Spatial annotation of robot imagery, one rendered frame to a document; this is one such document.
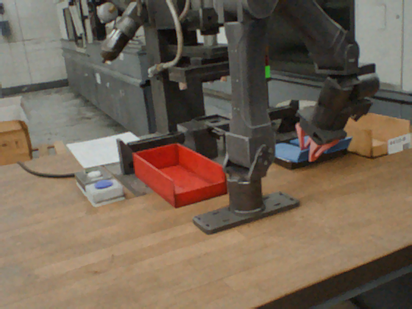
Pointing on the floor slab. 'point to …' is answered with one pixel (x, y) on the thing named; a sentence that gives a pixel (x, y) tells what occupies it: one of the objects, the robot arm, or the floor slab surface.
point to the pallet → (49, 148)
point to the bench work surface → (308, 264)
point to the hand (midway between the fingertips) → (308, 153)
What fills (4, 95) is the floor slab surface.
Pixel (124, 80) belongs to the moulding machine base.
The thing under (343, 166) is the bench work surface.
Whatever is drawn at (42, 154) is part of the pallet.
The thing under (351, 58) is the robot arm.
